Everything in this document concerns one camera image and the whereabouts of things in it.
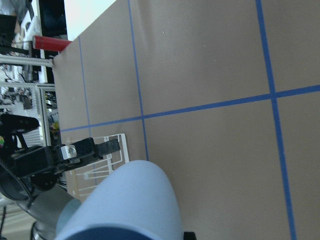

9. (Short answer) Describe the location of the brown paper table cover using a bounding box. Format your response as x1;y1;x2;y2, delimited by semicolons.
53;0;320;240

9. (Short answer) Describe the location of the white wire cup rack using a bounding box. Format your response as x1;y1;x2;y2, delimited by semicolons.
64;133;130;202

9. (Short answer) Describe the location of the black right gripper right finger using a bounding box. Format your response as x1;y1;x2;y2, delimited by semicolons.
183;231;196;240

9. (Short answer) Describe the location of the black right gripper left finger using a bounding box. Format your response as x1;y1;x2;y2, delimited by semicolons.
95;139;121;158

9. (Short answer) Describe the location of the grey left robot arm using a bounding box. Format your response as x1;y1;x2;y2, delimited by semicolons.
0;136;121;240

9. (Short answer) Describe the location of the light blue plastic cup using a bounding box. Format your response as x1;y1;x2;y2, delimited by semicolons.
56;160;184;240

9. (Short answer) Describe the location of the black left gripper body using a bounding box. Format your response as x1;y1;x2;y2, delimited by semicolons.
9;137;97;178

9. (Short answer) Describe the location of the red cylinder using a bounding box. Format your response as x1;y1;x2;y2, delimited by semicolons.
32;35;72;52

